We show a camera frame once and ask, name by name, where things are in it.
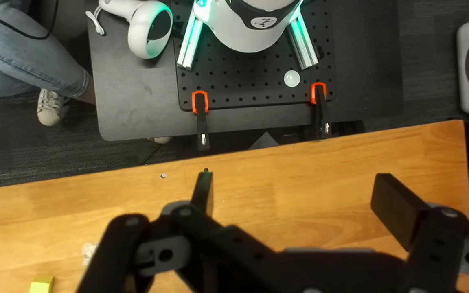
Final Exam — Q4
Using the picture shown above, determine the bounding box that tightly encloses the small white round knob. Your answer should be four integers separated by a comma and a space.
283, 68, 304, 90

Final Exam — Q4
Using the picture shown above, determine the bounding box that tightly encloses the small yellow block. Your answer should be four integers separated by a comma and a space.
28, 275, 58, 293

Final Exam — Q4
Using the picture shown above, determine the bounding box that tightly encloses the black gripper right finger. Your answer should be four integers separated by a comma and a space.
370, 173, 469, 293

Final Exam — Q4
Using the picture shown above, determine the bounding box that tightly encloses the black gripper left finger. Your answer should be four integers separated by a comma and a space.
77, 168, 234, 293

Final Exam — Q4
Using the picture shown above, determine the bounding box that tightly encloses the aluminium mounting rail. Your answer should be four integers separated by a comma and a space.
287, 13, 322, 70
177, 5, 211, 70

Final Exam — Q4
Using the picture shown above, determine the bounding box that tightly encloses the orange black bar clamp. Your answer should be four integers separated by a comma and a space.
191, 88, 214, 153
309, 80, 335, 138

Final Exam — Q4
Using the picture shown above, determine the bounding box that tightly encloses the black perforated base board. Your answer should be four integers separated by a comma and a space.
175, 0, 340, 112

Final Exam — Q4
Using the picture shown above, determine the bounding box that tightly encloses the white VR controller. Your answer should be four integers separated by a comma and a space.
85, 0, 177, 60

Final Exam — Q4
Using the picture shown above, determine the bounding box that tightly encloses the person in blue jeans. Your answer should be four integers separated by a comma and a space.
0, 0, 99, 129

